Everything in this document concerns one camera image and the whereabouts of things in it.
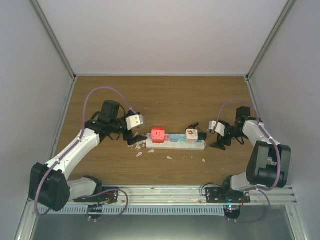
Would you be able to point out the light blue plug adapter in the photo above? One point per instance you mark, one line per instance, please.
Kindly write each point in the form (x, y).
(174, 138)

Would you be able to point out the red cube socket adapter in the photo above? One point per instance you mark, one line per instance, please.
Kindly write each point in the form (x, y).
(158, 140)

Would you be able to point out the white cartoon cube adapter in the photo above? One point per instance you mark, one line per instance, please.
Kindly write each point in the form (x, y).
(191, 136)

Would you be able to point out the aluminium rail front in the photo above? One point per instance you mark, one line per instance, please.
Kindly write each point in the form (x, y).
(170, 195)

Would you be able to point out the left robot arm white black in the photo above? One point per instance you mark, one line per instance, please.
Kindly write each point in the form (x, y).
(49, 182)

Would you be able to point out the white power strip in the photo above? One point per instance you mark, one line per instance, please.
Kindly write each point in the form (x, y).
(180, 145)

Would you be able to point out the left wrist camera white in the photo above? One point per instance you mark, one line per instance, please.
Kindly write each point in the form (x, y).
(135, 121)

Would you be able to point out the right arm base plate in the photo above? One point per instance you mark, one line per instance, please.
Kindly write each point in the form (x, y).
(217, 194)

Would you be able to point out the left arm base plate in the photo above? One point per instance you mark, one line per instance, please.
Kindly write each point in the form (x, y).
(108, 195)

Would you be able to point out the pink plug adapter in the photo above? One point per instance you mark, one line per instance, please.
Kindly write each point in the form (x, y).
(158, 133)

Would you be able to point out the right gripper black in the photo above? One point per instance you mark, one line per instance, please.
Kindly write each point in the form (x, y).
(221, 140)

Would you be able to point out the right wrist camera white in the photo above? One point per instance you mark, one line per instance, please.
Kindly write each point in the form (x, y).
(217, 127)

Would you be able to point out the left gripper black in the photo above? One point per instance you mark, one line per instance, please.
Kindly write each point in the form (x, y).
(134, 139)

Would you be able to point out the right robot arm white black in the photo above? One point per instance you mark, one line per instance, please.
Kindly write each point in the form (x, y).
(268, 166)

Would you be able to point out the black plug adapter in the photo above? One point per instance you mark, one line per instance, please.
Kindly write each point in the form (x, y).
(202, 136)

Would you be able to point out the slotted cable duct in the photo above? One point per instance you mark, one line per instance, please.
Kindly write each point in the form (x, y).
(77, 209)

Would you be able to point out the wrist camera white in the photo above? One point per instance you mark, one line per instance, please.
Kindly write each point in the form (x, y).
(217, 127)
(135, 121)

